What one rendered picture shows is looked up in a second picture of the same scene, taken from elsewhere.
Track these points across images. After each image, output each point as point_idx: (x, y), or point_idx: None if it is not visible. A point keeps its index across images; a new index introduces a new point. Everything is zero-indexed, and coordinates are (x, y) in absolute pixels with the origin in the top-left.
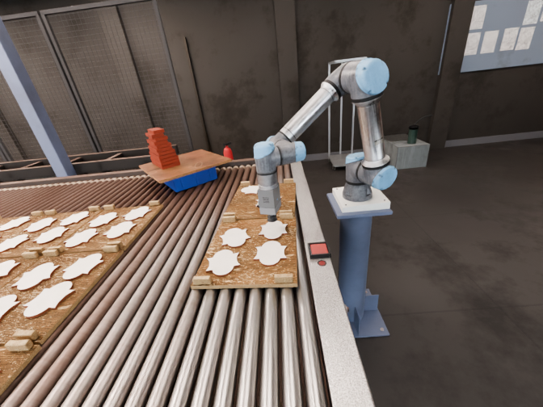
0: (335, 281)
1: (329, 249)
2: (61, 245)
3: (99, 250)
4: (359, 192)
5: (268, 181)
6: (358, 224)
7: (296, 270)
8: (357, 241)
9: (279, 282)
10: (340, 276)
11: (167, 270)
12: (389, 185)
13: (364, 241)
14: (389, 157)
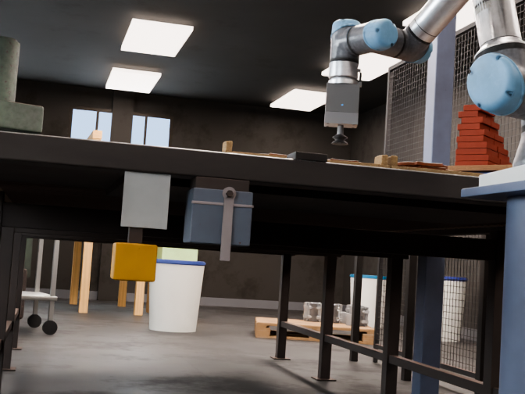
0: (244, 154)
1: (306, 152)
2: None
3: None
4: (520, 148)
5: (330, 70)
6: (508, 231)
7: (248, 152)
8: (506, 281)
9: (223, 151)
10: None
11: None
12: (496, 98)
13: (519, 286)
14: (509, 40)
